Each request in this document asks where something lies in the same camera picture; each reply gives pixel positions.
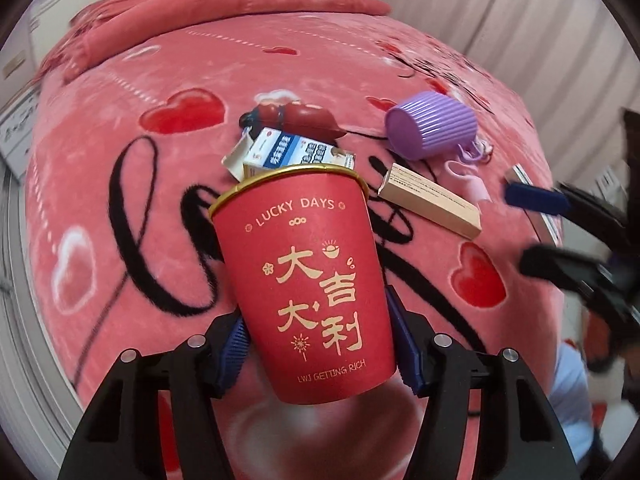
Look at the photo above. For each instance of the white nightstand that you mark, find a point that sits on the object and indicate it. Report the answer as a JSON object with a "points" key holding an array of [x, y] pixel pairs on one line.
{"points": [[17, 130]]}

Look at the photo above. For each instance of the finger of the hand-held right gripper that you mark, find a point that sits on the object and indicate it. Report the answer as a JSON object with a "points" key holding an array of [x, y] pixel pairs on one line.
{"points": [[555, 265], [537, 200]]}

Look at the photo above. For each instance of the person's light blue pants leg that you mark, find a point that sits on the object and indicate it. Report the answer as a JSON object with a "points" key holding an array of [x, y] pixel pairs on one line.
{"points": [[570, 400]]}

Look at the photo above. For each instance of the purple ribbed plastic cup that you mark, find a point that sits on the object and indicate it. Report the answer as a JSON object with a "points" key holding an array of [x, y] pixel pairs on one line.
{"points": [[430, 125]]}

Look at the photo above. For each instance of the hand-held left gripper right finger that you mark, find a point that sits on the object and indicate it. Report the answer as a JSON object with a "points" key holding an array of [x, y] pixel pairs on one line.
{"points": [[407, 350]]}

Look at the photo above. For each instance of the pale pleated curtain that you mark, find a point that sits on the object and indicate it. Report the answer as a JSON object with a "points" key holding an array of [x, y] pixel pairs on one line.
{"points": [[500, 10]]}

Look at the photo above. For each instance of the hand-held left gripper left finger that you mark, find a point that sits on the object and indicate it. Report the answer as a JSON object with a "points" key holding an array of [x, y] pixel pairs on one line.
{"points": [[232, 355]]}

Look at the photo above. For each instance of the pink small cup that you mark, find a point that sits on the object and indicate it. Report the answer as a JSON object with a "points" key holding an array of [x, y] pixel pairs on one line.
{"points": [[467, 180]]}

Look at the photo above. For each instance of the folded red quilt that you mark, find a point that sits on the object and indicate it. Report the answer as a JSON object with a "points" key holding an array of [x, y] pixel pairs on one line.
{"points": [[200, 15]]}

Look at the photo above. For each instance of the beige paper tag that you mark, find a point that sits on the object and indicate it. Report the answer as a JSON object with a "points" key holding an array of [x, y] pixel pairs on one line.
{"points": [[235, 157]]}

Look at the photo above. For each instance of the blue and white medicine box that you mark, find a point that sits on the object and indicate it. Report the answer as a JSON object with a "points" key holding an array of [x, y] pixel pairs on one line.
{"points": [[295, 152]]}

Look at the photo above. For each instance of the red paper cup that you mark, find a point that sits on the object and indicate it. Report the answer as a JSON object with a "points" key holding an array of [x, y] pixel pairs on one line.
{"points": [[310, 285]]}

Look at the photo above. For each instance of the long beige cardboard box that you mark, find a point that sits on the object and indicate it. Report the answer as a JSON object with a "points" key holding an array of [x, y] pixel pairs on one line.
{"points": [[430, 200]]}

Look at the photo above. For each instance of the bed with pink blanket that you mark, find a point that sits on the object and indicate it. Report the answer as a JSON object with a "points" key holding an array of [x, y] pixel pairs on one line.
{"points": [[150, 210]]}

